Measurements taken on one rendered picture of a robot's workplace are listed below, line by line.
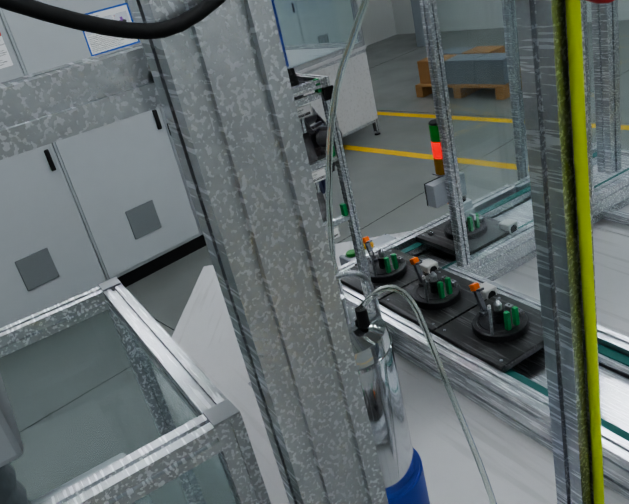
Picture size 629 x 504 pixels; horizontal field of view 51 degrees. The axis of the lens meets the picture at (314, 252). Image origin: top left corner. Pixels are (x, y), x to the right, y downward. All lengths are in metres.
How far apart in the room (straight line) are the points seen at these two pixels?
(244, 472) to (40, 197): 3.98
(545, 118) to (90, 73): 0.46
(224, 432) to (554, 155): 0.45
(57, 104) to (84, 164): 4.17
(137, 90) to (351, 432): 0.38
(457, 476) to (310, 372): 0.97
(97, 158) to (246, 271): 4.21
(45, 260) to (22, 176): 0.57
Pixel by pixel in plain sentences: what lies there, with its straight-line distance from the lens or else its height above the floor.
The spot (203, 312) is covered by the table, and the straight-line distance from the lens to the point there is 2.40.
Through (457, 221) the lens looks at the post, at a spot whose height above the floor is 1.12.
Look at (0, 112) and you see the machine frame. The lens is 0.51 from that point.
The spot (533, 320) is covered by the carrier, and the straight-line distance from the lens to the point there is 1.79.
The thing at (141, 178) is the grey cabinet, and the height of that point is 0.70.
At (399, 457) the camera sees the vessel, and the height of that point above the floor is 1.19.
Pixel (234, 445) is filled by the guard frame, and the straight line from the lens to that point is 0.71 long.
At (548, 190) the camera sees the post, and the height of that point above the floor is 1.65.
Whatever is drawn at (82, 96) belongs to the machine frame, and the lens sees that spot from 0.53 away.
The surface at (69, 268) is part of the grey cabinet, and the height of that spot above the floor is 0.33.
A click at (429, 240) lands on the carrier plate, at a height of 0.97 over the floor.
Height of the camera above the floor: 1.96
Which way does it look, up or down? 25 degrees down
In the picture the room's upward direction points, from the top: 14 degrees counter-clockwise
